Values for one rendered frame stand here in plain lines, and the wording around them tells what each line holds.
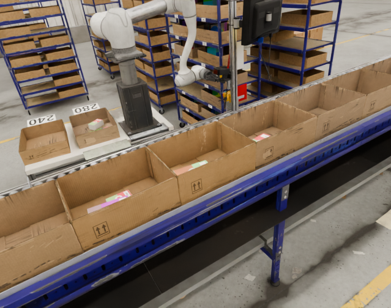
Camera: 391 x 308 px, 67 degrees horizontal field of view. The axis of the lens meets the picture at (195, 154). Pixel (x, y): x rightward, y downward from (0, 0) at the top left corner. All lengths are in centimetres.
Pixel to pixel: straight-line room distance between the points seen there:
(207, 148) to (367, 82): 124
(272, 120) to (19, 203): 131
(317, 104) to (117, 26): 132
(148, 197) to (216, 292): 107
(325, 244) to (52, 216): 176
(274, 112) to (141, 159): 81
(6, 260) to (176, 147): 79
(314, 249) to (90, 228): 162
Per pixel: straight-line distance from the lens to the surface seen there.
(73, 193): 133
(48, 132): 245
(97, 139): 211
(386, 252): 242
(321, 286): 211
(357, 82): 232
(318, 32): 724
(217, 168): 120
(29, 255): 109
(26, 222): 137
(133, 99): 209
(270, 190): 140
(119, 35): 200
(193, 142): 145
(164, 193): 112
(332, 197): 227
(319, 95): 202
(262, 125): 172
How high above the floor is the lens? 170
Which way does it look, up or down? 32 degrees down
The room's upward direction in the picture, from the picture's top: 6 degrees counter-clockwise
